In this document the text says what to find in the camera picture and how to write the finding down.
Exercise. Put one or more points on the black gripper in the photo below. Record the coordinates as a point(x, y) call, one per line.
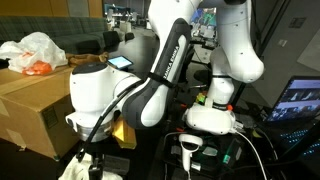
point(98, 150)

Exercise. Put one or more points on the white cloth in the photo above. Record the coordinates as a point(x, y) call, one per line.
point(75, 170)

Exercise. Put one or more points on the brown plush toy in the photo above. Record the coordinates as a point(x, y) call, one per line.
point(86, 59)

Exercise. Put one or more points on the white plastic bag orange print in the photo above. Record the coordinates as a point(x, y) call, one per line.
point(31, 53)

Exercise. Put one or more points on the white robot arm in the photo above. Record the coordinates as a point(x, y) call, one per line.
point(96, 90)

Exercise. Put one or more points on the large cardboard box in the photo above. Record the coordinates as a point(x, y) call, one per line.
point(33, 106)

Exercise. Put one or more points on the yellow emergency stop box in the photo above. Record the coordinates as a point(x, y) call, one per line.
point(200, 98)

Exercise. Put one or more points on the white VR controller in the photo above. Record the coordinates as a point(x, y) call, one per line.
point(188, 146)

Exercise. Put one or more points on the tablet with lit screen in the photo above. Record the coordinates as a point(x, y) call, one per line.
point(120, 61)

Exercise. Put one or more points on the dark grey chair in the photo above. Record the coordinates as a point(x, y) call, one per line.
point(111, 38)

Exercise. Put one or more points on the plaid sofa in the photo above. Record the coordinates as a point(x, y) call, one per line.
point(66, 30)

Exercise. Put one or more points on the open laptop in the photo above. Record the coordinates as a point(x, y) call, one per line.
point(296, 100)

